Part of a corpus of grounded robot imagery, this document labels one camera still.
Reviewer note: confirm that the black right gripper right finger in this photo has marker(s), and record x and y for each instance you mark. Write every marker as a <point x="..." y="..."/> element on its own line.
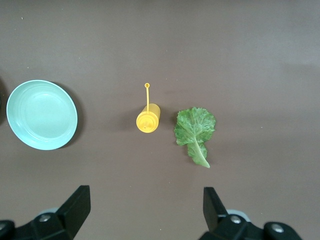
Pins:
<point x="215" y="215"/>

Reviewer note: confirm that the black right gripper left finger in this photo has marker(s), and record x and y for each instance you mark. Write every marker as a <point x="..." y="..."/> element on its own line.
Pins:
<point x="72" y="215"/>

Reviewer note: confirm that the green lettuce leaf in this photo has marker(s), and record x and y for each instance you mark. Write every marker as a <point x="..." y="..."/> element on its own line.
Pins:
<point x="195" y="127"/>

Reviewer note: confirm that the yellow squeeze bottle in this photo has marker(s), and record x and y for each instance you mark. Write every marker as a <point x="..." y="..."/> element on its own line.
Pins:
<point x="148" y="120"/>

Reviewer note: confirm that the mint green plate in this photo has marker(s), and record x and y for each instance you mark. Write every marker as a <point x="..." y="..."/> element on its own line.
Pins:
<point x="42" y="115"/>

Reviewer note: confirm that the brown table cover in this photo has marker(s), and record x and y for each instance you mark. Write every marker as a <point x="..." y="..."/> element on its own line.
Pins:
<point x="175" y="50"/>

